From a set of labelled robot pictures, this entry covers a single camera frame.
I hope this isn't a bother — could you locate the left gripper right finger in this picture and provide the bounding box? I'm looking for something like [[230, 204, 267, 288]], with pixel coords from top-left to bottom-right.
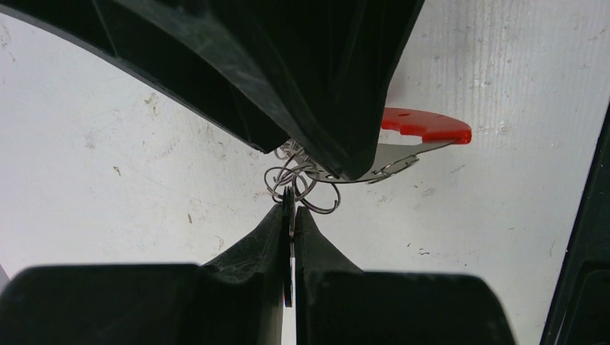
[[294, 207, 514, 344]]

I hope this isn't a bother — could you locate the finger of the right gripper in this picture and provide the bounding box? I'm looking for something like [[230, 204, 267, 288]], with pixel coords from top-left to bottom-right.
[[190, 1, 423, 180], [1, 1, 288, 153]]

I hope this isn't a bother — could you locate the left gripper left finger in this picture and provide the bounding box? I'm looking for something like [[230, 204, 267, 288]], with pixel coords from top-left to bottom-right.
[[1, 205, 291, 344]]

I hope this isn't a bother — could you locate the silver wire keyrings bunch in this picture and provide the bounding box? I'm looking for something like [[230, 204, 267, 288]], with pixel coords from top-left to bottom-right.
[[263, 139, 342, 215]]

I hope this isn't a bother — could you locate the red handled key tool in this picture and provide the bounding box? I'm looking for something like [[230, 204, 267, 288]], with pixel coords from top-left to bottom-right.
[[304, 107, 473, 185]]

